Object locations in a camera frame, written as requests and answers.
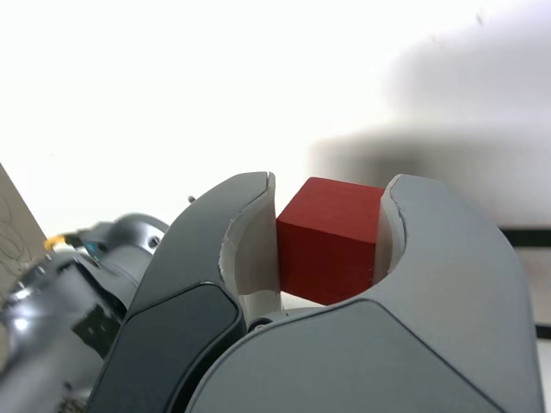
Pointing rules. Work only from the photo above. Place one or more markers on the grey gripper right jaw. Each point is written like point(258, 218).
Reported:
point(409, 344)

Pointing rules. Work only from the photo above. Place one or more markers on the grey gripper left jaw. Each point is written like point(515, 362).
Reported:
point(185, 275)

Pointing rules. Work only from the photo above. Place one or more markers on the red cube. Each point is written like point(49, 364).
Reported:
point(327, 241)

